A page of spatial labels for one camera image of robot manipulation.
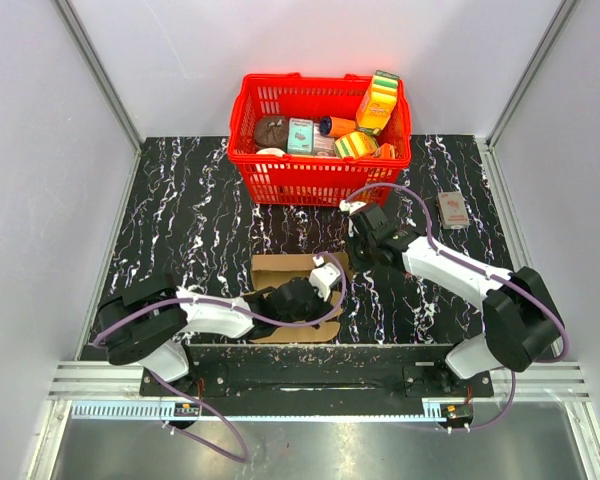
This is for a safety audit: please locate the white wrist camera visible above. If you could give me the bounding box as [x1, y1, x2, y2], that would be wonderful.
[308, 255, 342, 302]
[339, 200, 367, 215]

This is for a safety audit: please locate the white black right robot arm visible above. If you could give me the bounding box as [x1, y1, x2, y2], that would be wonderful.
[340, 201, 565, 396]

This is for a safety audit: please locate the orange cylindrical can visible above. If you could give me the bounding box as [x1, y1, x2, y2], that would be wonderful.
[318, 116, 357, 139]

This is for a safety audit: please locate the pink white small box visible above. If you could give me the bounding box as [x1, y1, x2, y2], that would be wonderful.
[312, 133, 335, 157]

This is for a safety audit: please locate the aluminium frame post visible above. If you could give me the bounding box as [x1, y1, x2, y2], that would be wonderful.
[52, 0, 144, 151]
[487, 0, 581, 149]

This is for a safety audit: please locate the small orange packet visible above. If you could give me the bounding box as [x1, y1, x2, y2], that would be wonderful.
[373, 143, 395, 160]

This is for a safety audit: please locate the left aluminium frame post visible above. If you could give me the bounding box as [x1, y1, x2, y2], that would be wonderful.
[52, 0, 144, 151]

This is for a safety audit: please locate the aluminium slotted rail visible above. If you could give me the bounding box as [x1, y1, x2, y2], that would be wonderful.
[48, 361, 589, 422]

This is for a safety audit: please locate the right aluminium frame post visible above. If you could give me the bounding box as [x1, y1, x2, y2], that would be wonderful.
[487, 0, 581, 149]

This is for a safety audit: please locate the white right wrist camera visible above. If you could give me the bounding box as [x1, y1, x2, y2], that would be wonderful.
[339, 200, 367, 215]

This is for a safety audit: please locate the tall orange sponge pack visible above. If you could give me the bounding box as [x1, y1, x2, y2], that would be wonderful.
[355, 70, 399, 136]

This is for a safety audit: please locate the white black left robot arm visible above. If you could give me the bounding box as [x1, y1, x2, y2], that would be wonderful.
[92, 273, 332, 396]

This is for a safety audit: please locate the teal white small box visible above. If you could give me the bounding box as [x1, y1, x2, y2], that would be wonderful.
[286, 118, 314, 155]

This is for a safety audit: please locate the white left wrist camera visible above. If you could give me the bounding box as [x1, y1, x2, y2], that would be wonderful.
[308, 255, 342, 302]

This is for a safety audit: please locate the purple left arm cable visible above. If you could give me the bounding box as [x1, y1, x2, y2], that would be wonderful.
[90, 251, 349, 464]

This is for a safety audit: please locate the brown cardboard box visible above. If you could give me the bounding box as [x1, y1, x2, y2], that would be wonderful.
[251, 254, 344, 344]

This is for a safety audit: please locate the red plastic shopping basket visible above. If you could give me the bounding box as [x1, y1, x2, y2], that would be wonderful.
[227, 73, 411, 207]

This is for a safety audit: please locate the white round lid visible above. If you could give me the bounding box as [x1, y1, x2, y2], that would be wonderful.
[256, 147, 286, 157]

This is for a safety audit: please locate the white Kamenoko sponge pack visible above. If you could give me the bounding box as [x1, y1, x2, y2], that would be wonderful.
[437, 191, 470, 229]

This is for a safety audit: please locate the yellow green sponge pack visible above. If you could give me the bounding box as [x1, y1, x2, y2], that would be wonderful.
[334, 131, 379, 159]

